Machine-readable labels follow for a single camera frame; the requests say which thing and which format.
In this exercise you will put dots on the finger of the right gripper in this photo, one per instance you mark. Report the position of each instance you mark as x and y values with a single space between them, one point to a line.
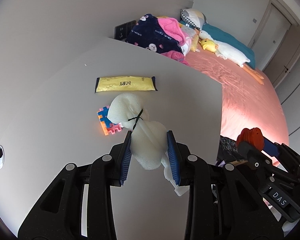
250 157
286 156

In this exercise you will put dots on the black trash bag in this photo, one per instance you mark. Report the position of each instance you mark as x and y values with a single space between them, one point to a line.
227 151

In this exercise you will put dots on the white goose plush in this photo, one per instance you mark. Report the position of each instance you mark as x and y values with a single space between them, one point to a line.
228 52

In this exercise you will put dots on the pink fleece garment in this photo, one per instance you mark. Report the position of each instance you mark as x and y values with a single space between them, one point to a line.
172 28

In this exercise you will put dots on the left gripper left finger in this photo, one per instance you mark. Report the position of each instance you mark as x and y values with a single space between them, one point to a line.
77 203

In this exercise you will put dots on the pink bed sheet mattress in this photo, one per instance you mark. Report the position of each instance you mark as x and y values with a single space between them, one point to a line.
246 103

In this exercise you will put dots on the colourful puzzle cube toy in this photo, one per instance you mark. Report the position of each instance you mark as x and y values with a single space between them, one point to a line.
108 127

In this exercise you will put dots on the navy blue patterned blanket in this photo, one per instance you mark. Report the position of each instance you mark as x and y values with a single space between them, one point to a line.
149 34

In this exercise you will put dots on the white bedroom door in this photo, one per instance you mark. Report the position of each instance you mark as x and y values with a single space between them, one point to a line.
269 36

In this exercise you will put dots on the yellow duck plush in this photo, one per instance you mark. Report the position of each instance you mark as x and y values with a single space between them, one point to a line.
209 45

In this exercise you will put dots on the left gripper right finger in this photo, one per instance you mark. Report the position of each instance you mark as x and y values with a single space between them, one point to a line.
222 203

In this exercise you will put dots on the orange plastic cap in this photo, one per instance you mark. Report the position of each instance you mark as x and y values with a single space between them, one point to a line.
253 137

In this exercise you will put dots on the white foam sponge piece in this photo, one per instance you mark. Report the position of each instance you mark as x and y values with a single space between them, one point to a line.
149 144

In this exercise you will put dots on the yellow snack packet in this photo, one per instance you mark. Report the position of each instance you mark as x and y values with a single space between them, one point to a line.
125 83

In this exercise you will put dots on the checkered patchwork pillow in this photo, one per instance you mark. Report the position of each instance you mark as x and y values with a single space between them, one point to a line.
193 18

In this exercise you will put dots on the teal pillow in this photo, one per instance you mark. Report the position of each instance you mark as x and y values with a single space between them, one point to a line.
219 35

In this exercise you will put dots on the black wall socket panel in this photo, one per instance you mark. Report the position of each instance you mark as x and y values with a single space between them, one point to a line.
122 31

